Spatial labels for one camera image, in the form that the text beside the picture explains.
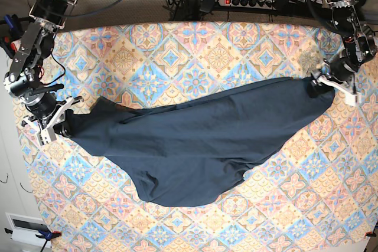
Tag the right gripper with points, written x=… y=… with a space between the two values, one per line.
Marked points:
x=40 y=101

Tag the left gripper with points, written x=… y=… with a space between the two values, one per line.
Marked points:
x=341 y=70

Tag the dark navy t-shirt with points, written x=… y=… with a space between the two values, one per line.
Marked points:
x=186 y=155

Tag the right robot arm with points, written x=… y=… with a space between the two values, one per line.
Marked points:
x=37 y=42

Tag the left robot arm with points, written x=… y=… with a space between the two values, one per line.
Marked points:
x=359 y=48

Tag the colourful patterned tablecloth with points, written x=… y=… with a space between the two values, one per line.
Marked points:
x=318 y=193

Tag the lower left table clamp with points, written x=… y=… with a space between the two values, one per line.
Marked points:
x=47 y=235

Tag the table clamp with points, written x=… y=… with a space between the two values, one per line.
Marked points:
x=371 y=234
x=47 y=235
x=14 y=33

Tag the white floor vent box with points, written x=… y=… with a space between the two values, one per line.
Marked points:
x=25 y=229

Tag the white power strip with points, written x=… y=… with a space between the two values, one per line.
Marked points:
x=258 y=4

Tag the upper left table clamp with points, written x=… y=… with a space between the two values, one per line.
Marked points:
x=14 y=33

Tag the lower right table clamp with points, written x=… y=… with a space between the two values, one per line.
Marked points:
x=371 y=234

